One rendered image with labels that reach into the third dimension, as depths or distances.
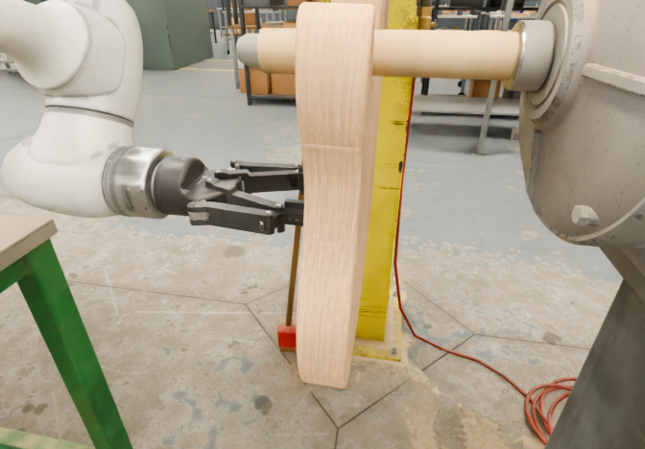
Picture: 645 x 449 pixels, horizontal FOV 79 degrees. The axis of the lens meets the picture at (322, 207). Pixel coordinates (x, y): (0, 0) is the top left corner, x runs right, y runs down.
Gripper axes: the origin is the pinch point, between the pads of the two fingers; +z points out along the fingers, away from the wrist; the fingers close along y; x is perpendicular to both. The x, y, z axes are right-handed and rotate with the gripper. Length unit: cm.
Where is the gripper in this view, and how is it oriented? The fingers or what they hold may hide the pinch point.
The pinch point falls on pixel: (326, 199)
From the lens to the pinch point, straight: 46.5
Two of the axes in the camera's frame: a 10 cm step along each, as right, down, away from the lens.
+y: -1.8, 4.8, -8.6
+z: 9.8, 0.9, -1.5
